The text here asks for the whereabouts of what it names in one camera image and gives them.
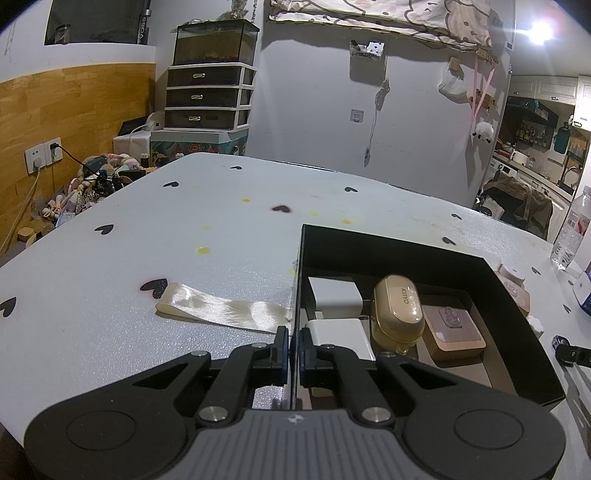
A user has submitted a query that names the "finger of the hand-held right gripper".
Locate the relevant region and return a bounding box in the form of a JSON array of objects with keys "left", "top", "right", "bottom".
[{"left": 553, "top": 334, "right": 591, "bottom": 368}]

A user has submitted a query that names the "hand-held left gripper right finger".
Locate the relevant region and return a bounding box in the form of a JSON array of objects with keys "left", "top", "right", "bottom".
[{"left": 298, "top": 327, "right": 463, "bottom": 424}]

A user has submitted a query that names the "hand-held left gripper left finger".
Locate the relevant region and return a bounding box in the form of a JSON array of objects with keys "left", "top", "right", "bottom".
[{"left": 131, "top": 326, "right": 290, "bottom": 426}]

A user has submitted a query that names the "white cube charger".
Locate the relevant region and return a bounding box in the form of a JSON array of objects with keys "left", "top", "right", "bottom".
[{"left": 304, "top": 318, "right": 376, "bottom": 398}]

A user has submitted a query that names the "white plug charger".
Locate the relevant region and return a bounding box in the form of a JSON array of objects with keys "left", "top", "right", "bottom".
[{"left": 308, "top": 275, "right": 365, "bottom": 320}]

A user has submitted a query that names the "black cardboard box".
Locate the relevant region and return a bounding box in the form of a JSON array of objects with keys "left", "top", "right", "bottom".
[{"left": 292, "top": 224, "right": 565, "bottom": 411}]

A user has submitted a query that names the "beige earbuds case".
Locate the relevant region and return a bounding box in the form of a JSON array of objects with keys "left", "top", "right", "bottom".
[{"left": 373, "top": 274, "right": 426, "bottom": 356}]

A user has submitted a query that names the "square wooden block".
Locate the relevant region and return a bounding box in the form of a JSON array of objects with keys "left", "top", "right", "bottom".
[
  {"left": 421, "top": 304, "right": 487, "bottom": 363},
  {"left": 498, "top": 271, "right": 532, "bottom": 318}
]

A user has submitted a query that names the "cream satin ribbon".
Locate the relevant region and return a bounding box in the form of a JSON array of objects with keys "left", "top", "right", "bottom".
[{"left": 154, "top": 283, "right": 295, "bottom": 334}]

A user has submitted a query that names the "clear water bottle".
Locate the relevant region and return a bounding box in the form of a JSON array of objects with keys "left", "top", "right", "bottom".
[{"left": 550, "top": 185, "right": 591, "bottom": 271}]

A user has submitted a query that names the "chair with brown jacket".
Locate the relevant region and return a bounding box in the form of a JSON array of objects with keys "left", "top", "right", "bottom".
[{"left": 479, "top": 174, "right": 554, "bottom": 241}]

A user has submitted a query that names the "teal hanging bag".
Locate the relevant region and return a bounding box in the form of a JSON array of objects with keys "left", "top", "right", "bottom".
[{"left": 553, "top": 121, "right": 572, "bottom": 154}]

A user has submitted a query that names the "patterned low cabinet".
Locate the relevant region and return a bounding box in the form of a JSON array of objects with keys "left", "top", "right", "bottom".
[{"left": 150, "top": 128, "right": 250, "bottom": 163}]

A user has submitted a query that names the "pile of stuffed toys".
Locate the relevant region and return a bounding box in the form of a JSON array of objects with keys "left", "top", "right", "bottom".
[{"left": 27, "top": 151, "right": 158, "bottom": 232}]

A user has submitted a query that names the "white appliance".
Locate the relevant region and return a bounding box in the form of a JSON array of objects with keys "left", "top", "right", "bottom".
[{"left": 113, "top": 110, "right": 165, "bottom": 156}]

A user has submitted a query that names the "white plastic drawer unit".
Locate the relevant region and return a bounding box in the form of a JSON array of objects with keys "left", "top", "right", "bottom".
[{"left": 163, "top": 63, "right": 257, "bottom": 132}]

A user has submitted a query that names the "white face mask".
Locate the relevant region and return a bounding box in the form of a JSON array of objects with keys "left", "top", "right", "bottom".
[{"left": 438, "top": 64, "right": 468, "bottom": 99}]

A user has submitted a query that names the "glass fish tank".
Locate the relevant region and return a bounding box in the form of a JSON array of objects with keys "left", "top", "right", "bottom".
[{"left": 172, "top": 19, "right": 260, "bottom": 66}]

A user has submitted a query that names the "printed blanket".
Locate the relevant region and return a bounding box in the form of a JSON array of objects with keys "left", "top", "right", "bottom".
[{"left": 270, "top": 0, "right": 494, "bottom": 51}]

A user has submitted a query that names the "hanging grey cable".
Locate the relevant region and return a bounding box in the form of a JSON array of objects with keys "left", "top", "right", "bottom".
[{"left": 364, "top": 78, "right": 391, "bottom": 169}]

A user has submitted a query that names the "pink lanyard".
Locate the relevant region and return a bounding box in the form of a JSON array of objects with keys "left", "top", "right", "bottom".
[{"left": 470, "top": 59, "right": 498, "bottom": 136}]

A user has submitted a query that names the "beige power cable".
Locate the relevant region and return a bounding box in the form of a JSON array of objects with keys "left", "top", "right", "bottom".
[{"left": 0, "top": 172, "right": 43, "bottom": 254}]

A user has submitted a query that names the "white wall outlet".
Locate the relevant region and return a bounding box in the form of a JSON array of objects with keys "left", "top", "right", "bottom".
[{"left": 24, "top": 137, "right": 64, "bottom": 175}]

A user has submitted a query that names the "clear wall holder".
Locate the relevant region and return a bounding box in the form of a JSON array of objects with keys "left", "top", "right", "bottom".
[{"left": 349, "top": 39, "right": 387, "bottom": 59}]

